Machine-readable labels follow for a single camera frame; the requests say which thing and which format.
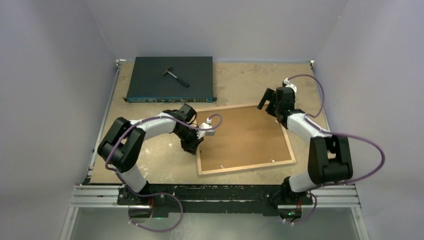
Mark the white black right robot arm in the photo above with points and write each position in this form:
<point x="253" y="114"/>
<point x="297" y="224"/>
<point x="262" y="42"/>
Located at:
<point x="329" y="156"/>

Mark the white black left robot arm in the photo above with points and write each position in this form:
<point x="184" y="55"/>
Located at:
<point x="121" y="146"/>

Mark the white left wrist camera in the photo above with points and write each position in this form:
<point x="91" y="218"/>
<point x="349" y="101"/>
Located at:
<point x="205" y="129"/>

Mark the dark network switch box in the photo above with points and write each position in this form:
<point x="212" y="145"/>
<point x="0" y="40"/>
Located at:
<point x="148" y="85"/>

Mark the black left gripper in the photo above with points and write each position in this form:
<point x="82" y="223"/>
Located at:
<point x="191" y="147"/>

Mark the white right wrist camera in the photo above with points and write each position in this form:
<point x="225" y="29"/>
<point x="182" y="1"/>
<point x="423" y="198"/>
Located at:
<point x="286" y="83"/>

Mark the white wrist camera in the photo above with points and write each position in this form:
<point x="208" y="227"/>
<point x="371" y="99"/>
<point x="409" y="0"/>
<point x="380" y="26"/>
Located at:
<point x="286" y="83"/>
<point x="205" y="129"/>

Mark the black hammer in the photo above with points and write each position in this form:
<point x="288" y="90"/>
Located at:
<point x="169" y="70"/>

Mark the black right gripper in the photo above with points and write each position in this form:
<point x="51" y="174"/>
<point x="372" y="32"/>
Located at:
<point x="270" y="95"/>

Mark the white wooden picture frame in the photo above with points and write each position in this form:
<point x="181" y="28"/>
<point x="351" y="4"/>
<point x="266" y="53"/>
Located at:
<point x="245" y="169"/>

